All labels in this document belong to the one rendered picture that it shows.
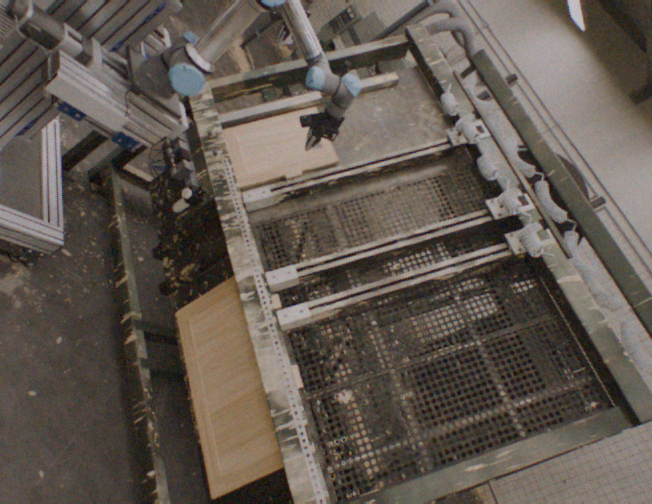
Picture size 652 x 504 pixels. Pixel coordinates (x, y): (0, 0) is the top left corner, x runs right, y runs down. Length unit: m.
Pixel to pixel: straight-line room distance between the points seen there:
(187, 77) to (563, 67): 6.92
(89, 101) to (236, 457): 1.50
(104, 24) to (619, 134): 6.49
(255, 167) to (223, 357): 0.90
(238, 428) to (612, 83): 6.78
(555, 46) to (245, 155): 6.52
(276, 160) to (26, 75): 1.06
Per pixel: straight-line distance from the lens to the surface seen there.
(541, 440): 2.09
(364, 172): 2.46
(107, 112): 1.98
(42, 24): 1.98
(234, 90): 2.96
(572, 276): 2.31
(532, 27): 8.89
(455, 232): 2.33
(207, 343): 2.59
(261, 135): 2.69
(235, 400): 2.43
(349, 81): 1.98
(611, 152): 7.53
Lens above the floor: 1.89
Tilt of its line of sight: 19 degrees down
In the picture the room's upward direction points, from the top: 59 degrees clockwise
